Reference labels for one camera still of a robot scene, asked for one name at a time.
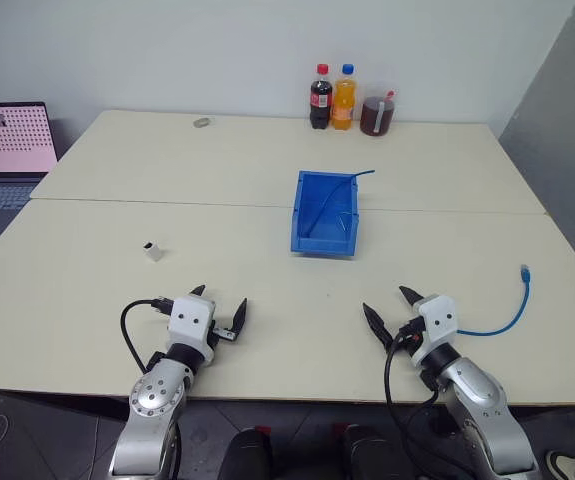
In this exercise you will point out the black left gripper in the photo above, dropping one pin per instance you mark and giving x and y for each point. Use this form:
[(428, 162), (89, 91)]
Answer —
[(221, 334)]

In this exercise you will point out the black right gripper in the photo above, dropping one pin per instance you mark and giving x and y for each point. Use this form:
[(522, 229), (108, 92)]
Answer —
[(408, 336)]

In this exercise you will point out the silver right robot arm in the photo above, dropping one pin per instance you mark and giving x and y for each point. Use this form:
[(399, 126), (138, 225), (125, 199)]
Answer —
[(482, 400)]

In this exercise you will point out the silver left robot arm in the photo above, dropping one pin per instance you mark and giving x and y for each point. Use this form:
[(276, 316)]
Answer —
[(154, 400)]

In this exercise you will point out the small white adapter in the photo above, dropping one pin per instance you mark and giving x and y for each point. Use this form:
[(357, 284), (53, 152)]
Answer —
[(153, 252)]

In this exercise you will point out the blue plastic storage bin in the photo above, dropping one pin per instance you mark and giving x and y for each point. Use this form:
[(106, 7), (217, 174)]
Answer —
[(317, 245)]

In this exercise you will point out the dark rounded shape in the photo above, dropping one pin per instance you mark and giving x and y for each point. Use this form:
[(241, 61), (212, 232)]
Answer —
[(367, 455), (247, 455)]

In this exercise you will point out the small grey tape roll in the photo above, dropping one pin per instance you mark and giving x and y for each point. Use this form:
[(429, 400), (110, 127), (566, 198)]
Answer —
[(202, 122)]

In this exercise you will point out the clear jar of dark liquid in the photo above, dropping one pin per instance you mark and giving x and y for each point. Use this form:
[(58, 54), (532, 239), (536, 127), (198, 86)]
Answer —
[(378, 115)]

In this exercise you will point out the orange soda bottle blue cap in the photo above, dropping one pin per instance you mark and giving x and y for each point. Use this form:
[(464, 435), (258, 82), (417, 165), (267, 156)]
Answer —
[(344, 102)]

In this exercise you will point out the cola bottle red cap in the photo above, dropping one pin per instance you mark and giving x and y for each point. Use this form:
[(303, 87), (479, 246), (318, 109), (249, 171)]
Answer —
[(321, 102)]

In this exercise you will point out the open grey laptop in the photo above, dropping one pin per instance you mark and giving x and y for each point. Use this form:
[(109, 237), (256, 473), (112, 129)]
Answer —
[(2, 150)]

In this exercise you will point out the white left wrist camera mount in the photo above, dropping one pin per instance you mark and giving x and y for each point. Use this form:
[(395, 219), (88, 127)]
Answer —
[(192, 320)]

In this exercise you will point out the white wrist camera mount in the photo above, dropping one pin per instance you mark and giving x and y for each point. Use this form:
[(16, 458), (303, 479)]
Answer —
[(437, 320), (192, 320)]

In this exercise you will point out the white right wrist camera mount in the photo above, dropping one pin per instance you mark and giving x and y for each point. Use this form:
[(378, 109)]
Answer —
[(437, 320)]

